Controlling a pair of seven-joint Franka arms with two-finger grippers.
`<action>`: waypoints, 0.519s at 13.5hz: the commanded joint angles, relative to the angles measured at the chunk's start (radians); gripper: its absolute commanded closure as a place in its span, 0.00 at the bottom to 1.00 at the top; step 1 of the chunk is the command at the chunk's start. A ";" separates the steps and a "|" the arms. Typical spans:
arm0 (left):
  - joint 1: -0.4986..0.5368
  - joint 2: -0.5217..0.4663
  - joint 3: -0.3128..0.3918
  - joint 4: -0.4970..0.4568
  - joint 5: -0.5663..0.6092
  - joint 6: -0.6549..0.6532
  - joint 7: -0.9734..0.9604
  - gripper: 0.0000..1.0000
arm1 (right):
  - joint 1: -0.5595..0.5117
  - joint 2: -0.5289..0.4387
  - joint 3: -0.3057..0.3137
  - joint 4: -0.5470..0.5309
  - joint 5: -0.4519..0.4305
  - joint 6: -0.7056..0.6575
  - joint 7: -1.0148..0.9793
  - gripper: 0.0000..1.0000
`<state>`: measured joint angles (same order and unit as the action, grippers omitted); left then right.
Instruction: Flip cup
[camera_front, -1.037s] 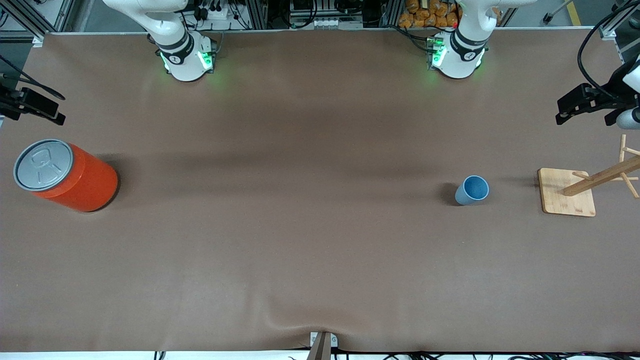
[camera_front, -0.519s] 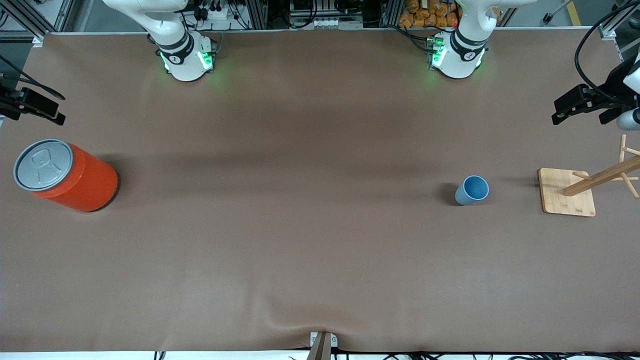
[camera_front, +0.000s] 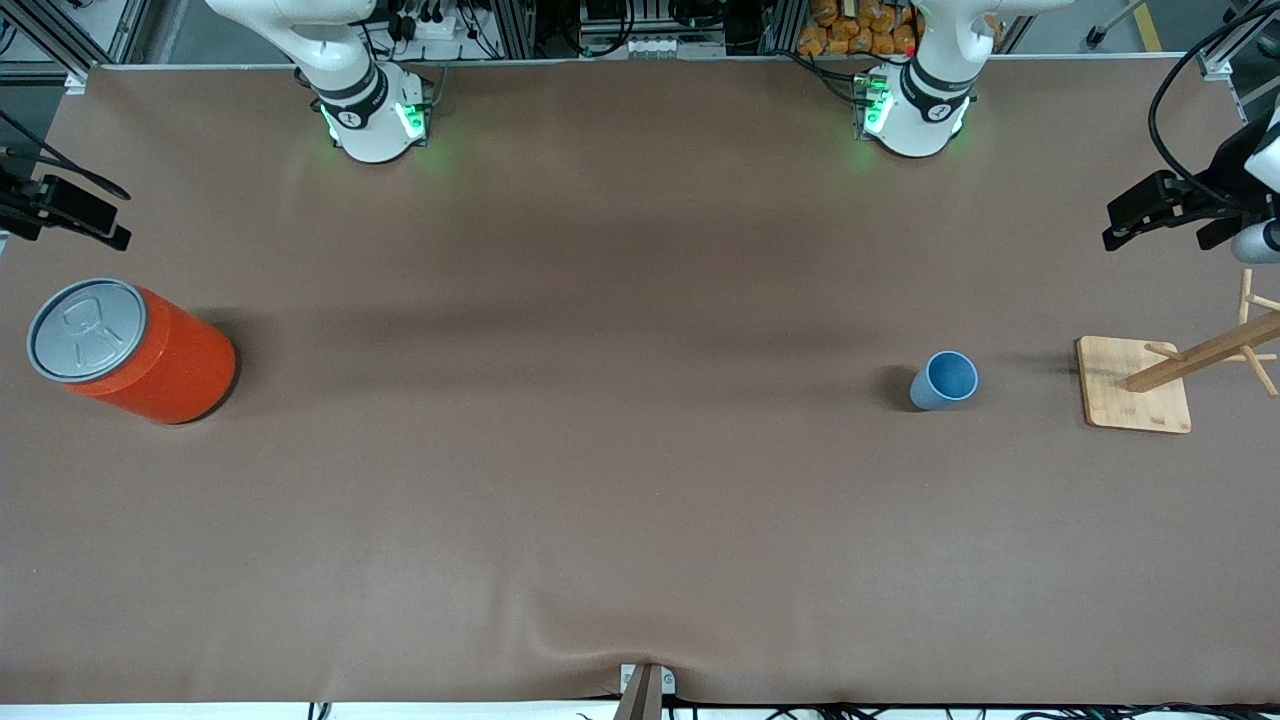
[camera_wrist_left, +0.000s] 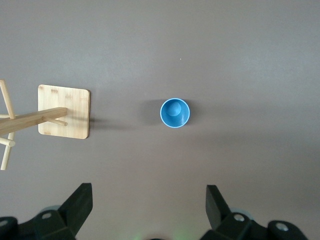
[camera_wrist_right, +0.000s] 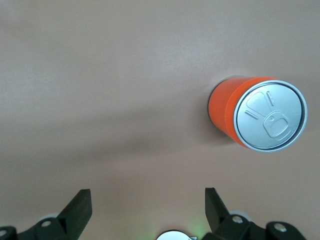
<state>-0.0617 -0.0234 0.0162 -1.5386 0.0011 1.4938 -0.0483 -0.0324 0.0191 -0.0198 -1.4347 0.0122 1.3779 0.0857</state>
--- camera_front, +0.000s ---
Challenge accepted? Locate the light blue cup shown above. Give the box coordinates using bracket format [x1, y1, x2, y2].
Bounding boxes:
[909, 350, 980, 412]

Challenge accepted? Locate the orange can-shaped container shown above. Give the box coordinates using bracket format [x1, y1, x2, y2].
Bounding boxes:
[27, 277, 239, 426]

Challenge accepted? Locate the aluminium profile beam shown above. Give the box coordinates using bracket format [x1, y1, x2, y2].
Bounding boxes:
[0, 0, 136, 81]
[1195, 0, 1280, 81]

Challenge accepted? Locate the wooden mug tree stand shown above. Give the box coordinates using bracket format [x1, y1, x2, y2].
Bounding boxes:
[1076, 268, 1280, 435]

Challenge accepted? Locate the bag of orange snacks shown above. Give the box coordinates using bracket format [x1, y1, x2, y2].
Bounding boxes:
[797, 0, 919, 58]

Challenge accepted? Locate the white power strip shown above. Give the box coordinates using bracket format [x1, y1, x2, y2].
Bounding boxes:
[398, 8, 459, 41]

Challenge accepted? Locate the white terminal block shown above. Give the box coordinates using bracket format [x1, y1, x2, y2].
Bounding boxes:
[618, 35, 728, 59]

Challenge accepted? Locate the brown table cover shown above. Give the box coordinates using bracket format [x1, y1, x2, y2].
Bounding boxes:
[0, 55, 1280, 706]

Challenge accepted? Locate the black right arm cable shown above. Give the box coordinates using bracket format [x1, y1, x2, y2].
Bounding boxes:
[0, 108, 132, 199]

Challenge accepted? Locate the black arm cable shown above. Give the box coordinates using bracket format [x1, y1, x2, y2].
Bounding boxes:
[1148, 0, 1280, 201]
[0, 108, 132, 199]

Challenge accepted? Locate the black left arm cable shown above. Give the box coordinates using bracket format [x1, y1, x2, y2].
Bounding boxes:
[1148, 0, 1280, 201]

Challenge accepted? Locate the metal table edge bracket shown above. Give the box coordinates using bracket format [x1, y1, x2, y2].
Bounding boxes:
[620, 662, 677, 697]

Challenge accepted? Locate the brown post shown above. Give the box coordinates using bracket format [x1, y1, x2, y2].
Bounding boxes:
[612, 665, 664, 720]

